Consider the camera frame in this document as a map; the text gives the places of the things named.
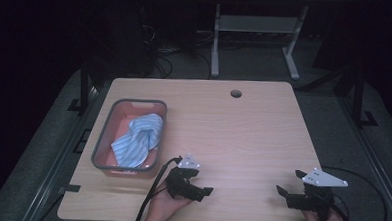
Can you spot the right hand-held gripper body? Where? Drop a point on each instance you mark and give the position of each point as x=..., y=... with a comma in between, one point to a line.
x=313, y=195

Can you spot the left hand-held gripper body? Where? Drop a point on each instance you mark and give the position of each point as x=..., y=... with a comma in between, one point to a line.
x=181, y=183

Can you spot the blue striped cloth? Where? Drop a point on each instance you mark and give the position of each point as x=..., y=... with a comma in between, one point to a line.
x=136, y=141

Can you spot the pink basket with grey rim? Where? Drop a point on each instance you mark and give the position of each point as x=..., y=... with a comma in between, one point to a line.
x=114, y=167

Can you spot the person's left hand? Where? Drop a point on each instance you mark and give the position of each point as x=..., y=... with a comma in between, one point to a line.
x=164, y=205

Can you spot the aluminium rail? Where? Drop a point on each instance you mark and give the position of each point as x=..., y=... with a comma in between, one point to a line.
x=58, y=161
x=375, y=165

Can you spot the black metal stand post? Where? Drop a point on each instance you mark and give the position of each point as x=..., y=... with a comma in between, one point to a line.
x=84, y=85
x=358, y=97

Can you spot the black table edge bracket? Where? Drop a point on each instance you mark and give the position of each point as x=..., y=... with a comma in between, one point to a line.
x=69, y=188

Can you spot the white metal stand frame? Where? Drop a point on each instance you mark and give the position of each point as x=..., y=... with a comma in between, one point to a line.
x=254, y=24

